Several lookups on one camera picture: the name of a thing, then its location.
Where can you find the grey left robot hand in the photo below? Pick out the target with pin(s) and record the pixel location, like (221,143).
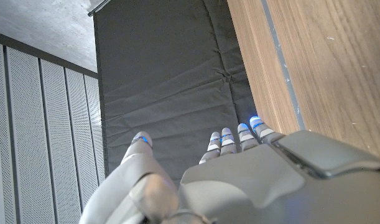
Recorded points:
(270,186)

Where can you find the black backdrop curtain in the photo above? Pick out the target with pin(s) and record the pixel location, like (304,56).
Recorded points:
(164,68)

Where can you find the backdrop stand pole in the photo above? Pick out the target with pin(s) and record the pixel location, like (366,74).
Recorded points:
(98,6)

